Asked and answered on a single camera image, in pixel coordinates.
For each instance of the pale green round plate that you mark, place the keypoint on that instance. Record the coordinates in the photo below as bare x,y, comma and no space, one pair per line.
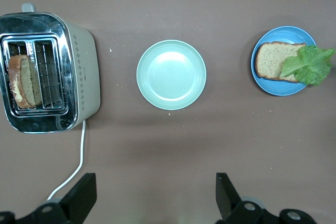
170,74

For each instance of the beige chrome toaster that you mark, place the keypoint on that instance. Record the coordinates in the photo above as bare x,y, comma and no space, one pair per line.
84,72

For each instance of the green lettuce leaf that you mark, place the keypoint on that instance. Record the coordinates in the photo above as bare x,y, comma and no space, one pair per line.
312,66

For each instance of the blue round plate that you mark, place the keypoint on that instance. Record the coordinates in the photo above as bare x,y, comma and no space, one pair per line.
278,89

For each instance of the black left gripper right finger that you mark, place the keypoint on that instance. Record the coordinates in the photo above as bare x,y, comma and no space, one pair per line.
233,211

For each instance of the brown bread slice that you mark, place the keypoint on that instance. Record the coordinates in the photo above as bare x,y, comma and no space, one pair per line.
26,82
270,61

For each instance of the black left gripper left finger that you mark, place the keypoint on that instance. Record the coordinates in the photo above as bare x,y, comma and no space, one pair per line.
71,203

